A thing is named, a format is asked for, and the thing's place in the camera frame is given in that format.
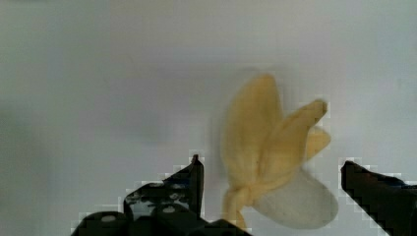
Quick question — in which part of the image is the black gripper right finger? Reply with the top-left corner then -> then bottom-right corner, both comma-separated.
340,161 -> 417,236

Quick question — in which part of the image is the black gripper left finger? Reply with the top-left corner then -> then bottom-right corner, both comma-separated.
71,155 -> 252,236

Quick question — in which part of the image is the yellow plush peeled banana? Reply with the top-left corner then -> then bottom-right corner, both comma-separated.
221,75 -> 338,229

